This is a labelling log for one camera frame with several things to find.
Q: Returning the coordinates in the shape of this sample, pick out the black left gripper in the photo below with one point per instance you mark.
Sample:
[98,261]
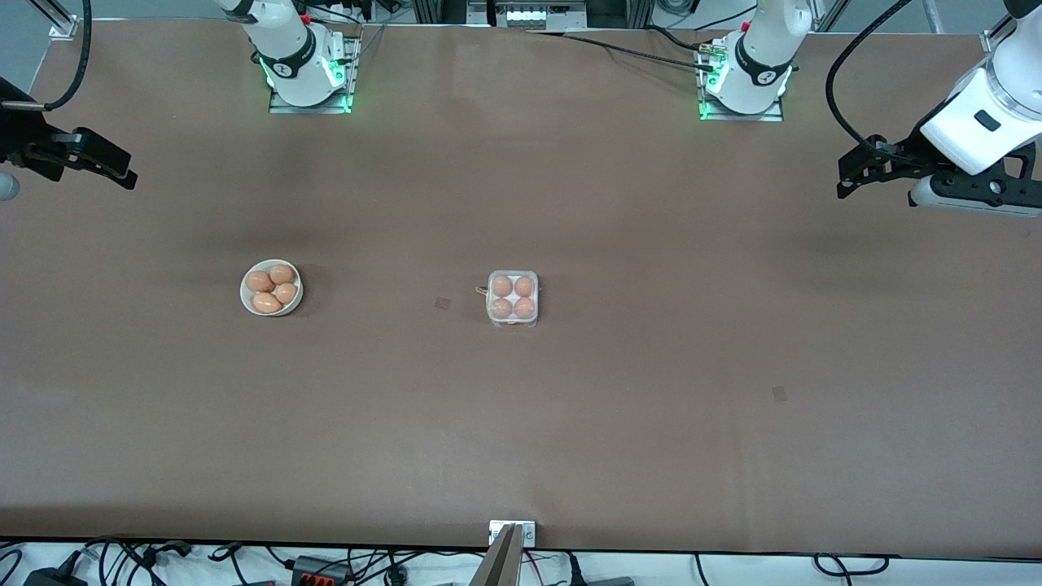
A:
[913,151]

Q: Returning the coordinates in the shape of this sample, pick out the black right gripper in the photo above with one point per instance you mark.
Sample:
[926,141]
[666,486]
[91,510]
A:
[22,140]

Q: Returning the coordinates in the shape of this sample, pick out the clear plastic egg box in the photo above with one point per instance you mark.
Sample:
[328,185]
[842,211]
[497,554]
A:
[513,324]

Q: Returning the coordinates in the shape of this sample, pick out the brown egg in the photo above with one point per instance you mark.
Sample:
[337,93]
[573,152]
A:
[525,308]
[525,286]
[282,273]
[502,286]
[286,293]
[267,303]
[260,282]
[502,308]

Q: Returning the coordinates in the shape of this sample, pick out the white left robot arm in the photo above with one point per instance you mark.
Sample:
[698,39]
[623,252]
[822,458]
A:
[765,49]

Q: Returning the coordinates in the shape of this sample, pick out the white electrical terminal box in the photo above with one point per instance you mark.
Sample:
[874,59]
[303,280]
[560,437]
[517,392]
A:
[529,15]

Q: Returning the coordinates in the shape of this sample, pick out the black box orange connectors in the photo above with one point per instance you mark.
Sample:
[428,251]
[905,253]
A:
[313,570]

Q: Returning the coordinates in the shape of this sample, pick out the aluminium corner profile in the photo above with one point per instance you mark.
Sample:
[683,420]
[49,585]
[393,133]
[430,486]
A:
[63,24]

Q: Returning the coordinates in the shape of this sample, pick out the white round bowl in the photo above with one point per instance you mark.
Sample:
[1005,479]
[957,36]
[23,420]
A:
[247,303]

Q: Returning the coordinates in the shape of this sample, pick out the black power adapter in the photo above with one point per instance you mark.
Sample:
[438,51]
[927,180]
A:
[53,579]

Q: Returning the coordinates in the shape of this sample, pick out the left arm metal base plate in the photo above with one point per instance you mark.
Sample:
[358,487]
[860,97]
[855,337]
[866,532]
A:
[773,115]

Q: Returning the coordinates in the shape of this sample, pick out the silver metal bracket plate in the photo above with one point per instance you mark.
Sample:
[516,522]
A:
[529,535]

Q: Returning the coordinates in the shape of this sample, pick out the grey camera mount pole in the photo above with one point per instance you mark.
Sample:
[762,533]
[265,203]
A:
[501,566]

